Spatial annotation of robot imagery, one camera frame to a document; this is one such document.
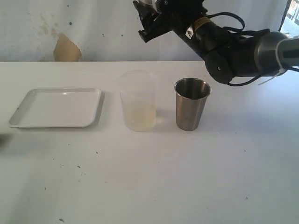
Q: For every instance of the stainless steel cup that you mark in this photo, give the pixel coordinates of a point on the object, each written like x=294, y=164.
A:
x=191, y=96

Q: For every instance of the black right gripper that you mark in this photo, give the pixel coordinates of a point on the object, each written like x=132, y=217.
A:
x=159, y=17

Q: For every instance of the white rectangular plastic tray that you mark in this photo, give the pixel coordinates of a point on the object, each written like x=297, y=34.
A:
x=58, y=108

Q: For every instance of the frosted translucent plastic cup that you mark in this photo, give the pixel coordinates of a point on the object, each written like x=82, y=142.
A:
x=138, y=100

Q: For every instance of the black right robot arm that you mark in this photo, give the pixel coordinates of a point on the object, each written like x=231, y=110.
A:
x=227, y=52

